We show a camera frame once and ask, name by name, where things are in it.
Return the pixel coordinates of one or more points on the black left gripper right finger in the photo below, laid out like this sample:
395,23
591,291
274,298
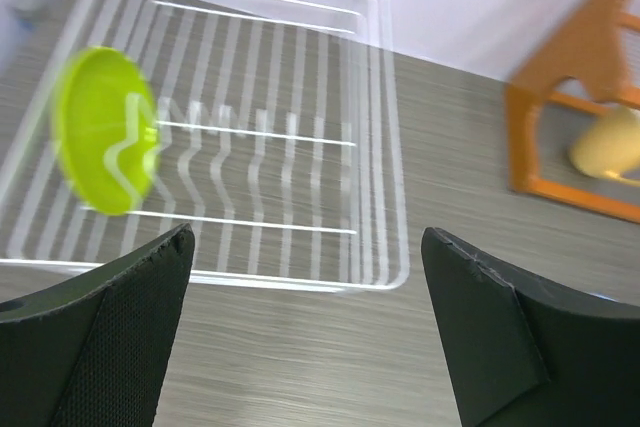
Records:
523,350

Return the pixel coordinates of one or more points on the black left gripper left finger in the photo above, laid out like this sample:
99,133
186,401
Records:
93,350

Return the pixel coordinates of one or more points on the lime green plate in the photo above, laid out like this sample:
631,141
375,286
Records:
105,131

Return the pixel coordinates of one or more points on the yellow mug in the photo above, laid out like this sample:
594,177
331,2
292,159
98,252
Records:
609,148

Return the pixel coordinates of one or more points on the orange wooden shelf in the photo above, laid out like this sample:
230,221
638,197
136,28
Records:
581,65

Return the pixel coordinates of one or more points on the white wire dish rack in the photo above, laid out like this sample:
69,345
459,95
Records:
279,145

